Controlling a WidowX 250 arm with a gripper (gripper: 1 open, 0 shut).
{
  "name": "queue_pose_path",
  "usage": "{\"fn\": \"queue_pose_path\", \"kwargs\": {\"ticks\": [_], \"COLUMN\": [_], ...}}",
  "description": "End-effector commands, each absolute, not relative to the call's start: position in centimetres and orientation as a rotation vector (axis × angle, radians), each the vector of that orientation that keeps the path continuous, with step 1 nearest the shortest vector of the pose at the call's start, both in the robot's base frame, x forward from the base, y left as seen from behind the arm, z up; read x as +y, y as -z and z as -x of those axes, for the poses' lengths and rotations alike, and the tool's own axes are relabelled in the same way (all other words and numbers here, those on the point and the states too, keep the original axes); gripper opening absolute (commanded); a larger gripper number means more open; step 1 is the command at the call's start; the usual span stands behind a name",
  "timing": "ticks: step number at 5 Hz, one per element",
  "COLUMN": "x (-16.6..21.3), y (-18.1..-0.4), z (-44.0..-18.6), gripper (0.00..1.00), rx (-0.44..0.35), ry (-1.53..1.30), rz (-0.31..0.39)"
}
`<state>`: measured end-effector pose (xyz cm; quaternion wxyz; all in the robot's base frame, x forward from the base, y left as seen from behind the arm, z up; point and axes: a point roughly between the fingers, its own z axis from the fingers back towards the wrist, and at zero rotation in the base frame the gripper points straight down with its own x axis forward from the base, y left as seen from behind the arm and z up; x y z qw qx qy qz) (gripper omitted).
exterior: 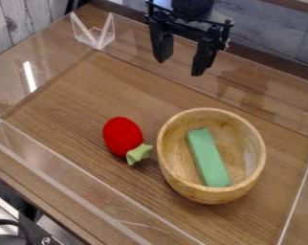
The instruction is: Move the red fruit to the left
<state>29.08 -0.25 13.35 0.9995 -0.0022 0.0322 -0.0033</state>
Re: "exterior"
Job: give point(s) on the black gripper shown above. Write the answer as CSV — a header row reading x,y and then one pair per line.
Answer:
x,y
190,18

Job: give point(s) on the red plush strawberry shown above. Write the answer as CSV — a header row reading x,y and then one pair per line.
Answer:
x,y
124,140

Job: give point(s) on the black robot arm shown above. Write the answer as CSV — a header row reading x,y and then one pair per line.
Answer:
x,y
190,19

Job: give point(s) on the wooden bowl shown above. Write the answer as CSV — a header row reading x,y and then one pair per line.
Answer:
x,y
241,148

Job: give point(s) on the clear acrylic tray walls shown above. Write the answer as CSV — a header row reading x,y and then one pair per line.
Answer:
x,y
86,70

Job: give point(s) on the green rectangular block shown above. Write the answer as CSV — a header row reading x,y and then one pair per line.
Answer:
x,y
212,168

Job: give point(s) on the black clamp bracket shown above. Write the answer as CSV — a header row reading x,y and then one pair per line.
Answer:
x,y
34,234

